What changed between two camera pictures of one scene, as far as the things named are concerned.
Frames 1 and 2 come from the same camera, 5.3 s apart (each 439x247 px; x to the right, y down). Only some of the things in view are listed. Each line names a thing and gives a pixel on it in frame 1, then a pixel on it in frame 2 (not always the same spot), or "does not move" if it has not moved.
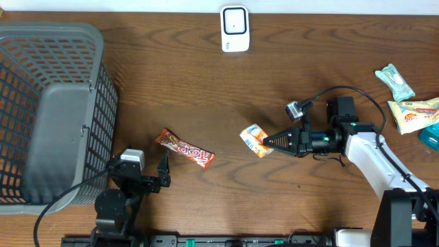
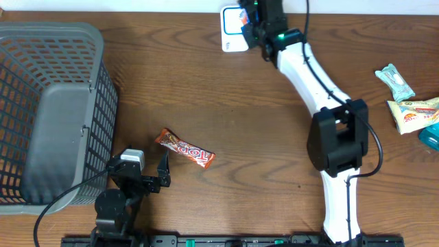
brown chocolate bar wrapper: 202,158 does not move
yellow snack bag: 412,116 does not move
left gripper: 152,184 does not move
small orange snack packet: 254,137 to 244,16
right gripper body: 306,141 to 254,31
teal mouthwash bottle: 429,136 does not move
